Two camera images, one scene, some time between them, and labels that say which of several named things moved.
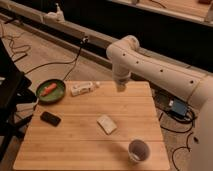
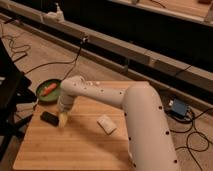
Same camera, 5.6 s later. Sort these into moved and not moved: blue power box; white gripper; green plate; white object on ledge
Moved: white gripper
Not moved: blue power box; white object on ledge; green plate
